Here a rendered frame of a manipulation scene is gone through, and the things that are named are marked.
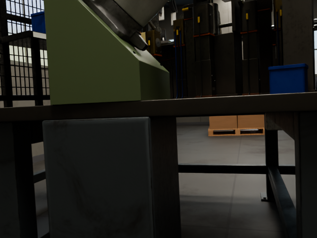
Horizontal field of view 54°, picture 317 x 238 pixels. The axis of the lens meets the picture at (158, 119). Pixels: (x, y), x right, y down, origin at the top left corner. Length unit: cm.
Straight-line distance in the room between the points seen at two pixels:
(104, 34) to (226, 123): 539
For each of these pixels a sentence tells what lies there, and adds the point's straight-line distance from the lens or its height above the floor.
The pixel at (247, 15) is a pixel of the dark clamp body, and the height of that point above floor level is 102.
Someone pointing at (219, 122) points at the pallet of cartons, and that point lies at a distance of 609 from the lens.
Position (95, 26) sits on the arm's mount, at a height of 89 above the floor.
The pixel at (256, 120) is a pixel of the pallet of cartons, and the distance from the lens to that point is 614.
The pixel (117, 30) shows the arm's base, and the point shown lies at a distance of 85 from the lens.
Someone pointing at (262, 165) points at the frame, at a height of 23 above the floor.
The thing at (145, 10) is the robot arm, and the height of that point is 94.
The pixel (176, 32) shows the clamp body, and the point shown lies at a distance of 148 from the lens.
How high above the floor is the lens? 69
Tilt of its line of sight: 3 degrees down
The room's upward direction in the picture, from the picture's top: 3 degrees counter-clockwise
